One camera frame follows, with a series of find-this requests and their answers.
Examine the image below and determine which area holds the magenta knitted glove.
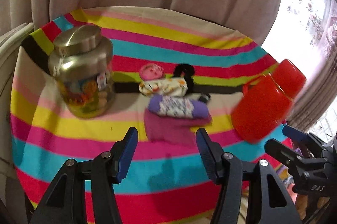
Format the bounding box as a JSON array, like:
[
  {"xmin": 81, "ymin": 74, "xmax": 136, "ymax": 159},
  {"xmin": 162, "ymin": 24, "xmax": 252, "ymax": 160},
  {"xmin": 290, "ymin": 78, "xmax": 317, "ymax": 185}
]
[{"xmin": 144, "ymin": 110, "xmax": 212, "ymax": 148}]

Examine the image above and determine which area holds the purple white knitted sock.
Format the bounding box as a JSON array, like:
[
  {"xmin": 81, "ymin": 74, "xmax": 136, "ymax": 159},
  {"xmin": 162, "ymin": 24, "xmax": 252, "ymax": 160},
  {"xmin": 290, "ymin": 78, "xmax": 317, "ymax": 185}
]
[{"xmin": 148, "ymin": 95, "xmax": 210, "ymax": 119}]

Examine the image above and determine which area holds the fruit print cloth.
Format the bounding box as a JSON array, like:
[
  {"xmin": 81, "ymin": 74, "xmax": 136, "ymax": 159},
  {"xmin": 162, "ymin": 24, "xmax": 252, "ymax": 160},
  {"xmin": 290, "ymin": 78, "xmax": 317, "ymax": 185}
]
[{"xmin": 139, "ymin": 78, "xmax": 188, "ymax": 97}]

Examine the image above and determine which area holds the person's hand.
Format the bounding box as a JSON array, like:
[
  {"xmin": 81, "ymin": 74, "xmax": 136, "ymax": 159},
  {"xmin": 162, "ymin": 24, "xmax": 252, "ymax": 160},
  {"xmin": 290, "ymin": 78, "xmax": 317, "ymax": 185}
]
[{"xmin": 295, "ymin": 194, "xmax": 330, "ymax": 220}]

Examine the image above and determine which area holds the red thermos bottle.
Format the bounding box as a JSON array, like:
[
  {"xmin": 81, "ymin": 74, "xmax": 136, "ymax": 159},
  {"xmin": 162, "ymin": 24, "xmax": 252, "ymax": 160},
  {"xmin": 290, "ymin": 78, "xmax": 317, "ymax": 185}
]
[{"xmin": 231, "ymin": 59, "xmax": 306, "ymax": 144}]

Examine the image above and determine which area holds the white lace curtain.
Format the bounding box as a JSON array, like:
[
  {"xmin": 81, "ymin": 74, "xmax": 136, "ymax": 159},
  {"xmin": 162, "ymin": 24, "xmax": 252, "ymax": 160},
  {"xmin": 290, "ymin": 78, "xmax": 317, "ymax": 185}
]
[{"xmin": 262, "ymin": 0, "xmax": 336, "ymax": 131}]

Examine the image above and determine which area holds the striped colourful blanket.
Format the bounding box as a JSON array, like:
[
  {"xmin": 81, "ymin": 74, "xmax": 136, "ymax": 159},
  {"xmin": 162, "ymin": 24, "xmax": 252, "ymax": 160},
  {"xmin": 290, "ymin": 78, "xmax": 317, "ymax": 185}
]
[{"xmin": 10, "ymin": 7, "xmax": 277, "ymax": 223}]

